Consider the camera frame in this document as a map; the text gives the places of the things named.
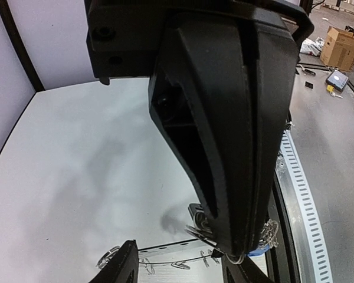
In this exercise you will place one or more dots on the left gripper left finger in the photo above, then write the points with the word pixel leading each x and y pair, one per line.
pixel 122 267

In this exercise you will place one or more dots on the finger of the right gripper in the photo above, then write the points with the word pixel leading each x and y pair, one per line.
pixel 196 95
pixel 270 55

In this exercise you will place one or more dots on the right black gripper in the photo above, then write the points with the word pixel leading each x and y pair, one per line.
pixel 123 37

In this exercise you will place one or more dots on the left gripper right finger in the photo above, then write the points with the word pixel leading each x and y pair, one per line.
pixel 246 272

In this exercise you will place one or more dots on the key with blue tag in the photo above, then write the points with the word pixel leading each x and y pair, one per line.
pixel 259 251

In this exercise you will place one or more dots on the metal ring plate with keyrings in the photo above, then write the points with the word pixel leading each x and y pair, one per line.
pixel 178 254

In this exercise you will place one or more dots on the key with black tag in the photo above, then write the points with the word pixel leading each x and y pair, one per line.
pixel 200 228

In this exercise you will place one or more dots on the cardboard box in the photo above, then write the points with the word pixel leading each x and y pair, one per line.
pixel 338 49

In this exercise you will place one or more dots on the blue device on floor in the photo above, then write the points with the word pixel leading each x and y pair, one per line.
pixel 338 80

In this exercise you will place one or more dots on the black front frame rail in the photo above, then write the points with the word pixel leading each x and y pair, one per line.
pixel 282 265

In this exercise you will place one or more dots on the white slotted cable duct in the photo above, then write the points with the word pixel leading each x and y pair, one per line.
pixel 309 242

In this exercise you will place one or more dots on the right black frame post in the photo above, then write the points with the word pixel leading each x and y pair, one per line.
pixel 19 47

